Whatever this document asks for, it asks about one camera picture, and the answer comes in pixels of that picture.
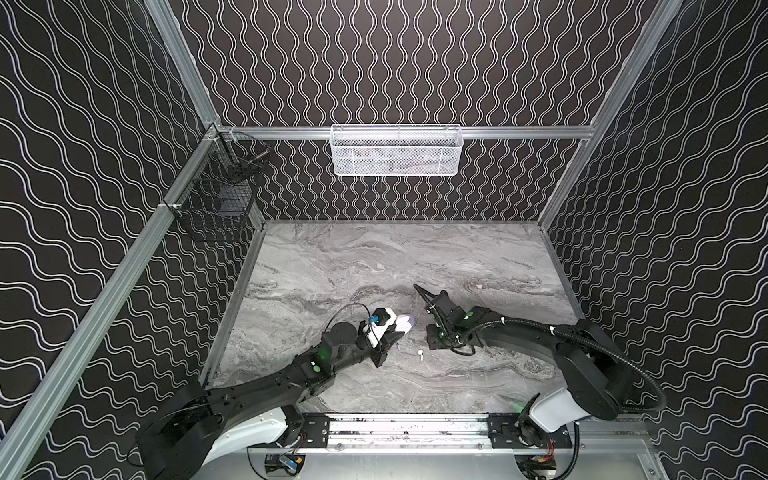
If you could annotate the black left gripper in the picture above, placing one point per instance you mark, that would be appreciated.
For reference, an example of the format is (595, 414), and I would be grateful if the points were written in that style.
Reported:
(382, 343)

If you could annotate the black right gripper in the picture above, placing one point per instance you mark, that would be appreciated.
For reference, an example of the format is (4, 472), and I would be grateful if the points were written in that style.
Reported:
(441, 315)

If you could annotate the purple earbud charging case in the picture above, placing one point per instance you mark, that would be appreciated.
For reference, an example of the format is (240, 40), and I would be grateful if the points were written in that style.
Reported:
(404, 323)

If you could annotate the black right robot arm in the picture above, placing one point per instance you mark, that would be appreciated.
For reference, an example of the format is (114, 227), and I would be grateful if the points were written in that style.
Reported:
(600, 381)

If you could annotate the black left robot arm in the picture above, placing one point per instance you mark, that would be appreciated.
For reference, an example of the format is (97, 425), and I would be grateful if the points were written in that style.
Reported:
(174, 442)

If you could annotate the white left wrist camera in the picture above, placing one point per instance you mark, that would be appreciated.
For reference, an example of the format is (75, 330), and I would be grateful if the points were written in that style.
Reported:
(381, 322)

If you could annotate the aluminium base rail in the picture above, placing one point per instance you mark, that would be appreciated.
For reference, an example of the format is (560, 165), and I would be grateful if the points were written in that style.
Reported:
(382, 433)

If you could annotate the white wire mesh basket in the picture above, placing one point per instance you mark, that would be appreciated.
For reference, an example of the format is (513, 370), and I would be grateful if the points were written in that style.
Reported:
(389, 150)

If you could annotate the black wire basket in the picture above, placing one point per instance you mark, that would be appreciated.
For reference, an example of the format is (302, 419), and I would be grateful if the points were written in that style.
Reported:
(217, 204)

